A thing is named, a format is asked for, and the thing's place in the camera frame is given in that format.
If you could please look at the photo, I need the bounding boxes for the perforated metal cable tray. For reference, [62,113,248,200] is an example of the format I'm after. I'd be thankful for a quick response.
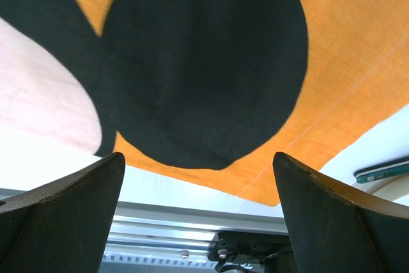
[102,251,217,269]

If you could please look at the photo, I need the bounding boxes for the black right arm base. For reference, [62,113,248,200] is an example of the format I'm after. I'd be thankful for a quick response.
[207,230,298,272]

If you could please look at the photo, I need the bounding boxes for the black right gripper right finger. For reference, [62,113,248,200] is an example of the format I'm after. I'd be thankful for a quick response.
[272,152,408,272]

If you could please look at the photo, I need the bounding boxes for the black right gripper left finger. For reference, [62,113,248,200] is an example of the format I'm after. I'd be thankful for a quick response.
[1,153,125,272]

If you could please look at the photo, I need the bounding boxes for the aluminium mounting rail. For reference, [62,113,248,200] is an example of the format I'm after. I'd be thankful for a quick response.
[0,186,288,254]

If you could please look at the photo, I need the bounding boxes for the green handled spoon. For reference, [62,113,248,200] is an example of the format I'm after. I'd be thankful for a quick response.
[354,161,408,184]

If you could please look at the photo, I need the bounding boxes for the orange cartoon mouse placemat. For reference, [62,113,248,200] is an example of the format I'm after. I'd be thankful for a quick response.
[1,0,408,208]

